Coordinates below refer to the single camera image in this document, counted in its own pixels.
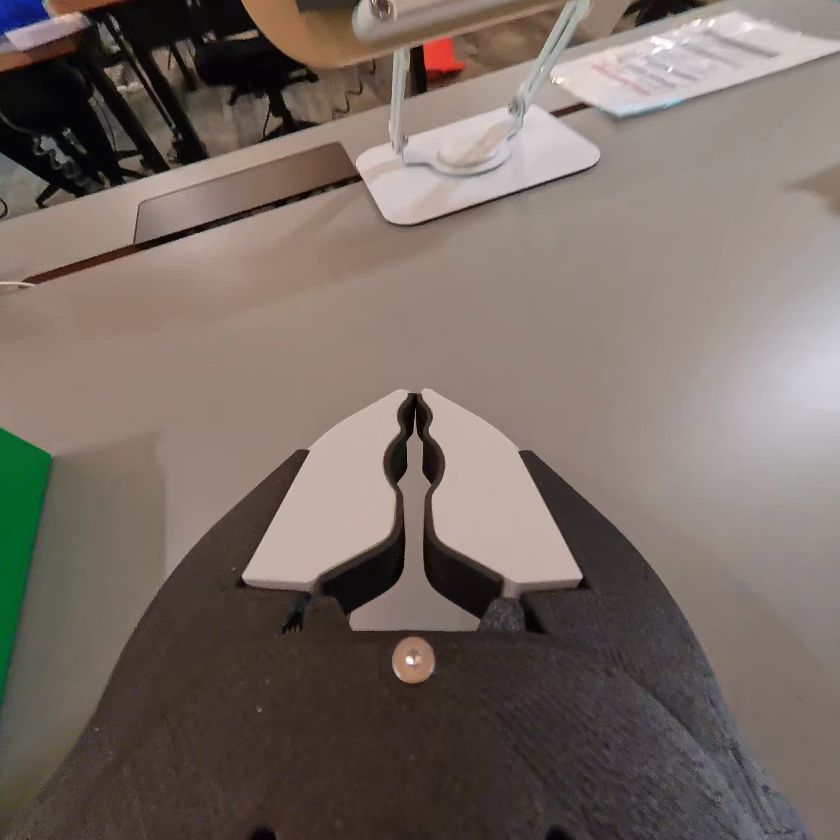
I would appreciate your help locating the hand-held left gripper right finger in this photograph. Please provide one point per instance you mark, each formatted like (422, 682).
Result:
(499, 525)

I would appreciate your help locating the white desk stand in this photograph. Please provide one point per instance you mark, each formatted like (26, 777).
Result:
(525, 164)

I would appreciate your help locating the black office chair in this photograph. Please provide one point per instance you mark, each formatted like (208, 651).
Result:
(59, 131)
(249, 72)

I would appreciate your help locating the tan curved board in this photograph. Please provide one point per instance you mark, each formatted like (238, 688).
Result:
(308, 39)

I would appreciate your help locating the green plastic bin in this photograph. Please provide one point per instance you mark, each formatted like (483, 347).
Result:
(19, 525)

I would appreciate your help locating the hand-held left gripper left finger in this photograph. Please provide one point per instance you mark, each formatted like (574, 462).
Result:
(315, 525)

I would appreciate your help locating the wooden table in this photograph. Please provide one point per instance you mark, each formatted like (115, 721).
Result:
(39, 56)

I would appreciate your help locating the orange traffic cone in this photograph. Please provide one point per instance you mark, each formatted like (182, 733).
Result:
(443, 56)

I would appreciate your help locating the grey desk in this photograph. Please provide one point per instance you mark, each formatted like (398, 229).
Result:
(459, 315)

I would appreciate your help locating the clear plastic document sleeve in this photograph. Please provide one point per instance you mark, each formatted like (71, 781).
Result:
(689, 59)

